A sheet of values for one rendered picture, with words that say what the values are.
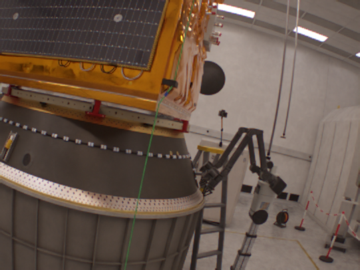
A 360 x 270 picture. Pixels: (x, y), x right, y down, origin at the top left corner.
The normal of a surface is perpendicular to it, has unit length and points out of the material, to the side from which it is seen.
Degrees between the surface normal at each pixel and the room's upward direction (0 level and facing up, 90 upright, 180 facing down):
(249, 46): 90
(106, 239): 90
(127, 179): 62
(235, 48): 90
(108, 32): 90
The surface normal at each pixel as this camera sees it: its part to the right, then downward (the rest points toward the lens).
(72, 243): 0.29, 0.11
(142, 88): -0.15, 0.09
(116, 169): 0.53, -0.32
